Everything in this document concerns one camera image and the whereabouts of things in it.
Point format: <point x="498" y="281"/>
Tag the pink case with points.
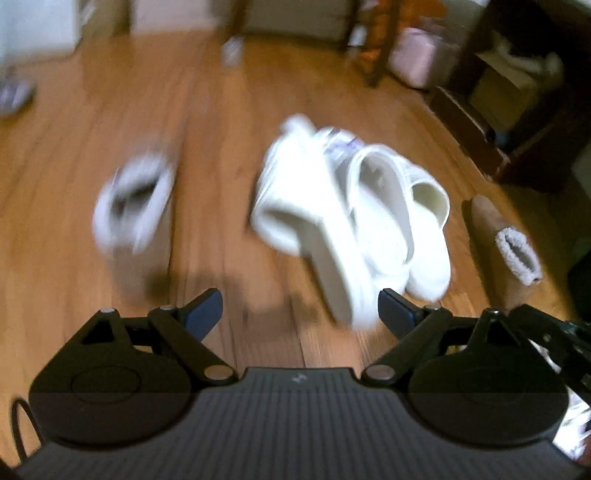
<point x="422" y="55"/>

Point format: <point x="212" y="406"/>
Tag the open cardboard box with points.
<point x="503" y="97"/>

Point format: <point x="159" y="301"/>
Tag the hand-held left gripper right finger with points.
<point x="397" y="314"/>

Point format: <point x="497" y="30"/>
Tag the dark wooden shelf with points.
<point x="545" y="152"/>

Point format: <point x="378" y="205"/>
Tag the dark wooden chair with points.
<point x="381" y="41"/>

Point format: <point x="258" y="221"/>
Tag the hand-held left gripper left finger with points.
<point x="205" y="314"/>

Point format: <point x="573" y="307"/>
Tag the grey slipper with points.
<point x="16" y="94"/>

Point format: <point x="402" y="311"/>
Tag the white clog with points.
<point x="383" y="217"/>

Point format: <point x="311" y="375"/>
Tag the white lace-up sneaker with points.
<point x="577" y="429"/>
<point x="300" y="207"/>

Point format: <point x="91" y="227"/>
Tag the clear plastic wrap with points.
<point x="232" y="50"/>

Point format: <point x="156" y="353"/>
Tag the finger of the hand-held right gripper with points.
<point x="554" y="339"/>

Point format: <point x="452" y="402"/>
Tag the cream slipper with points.
<point x="431" y="249"/>

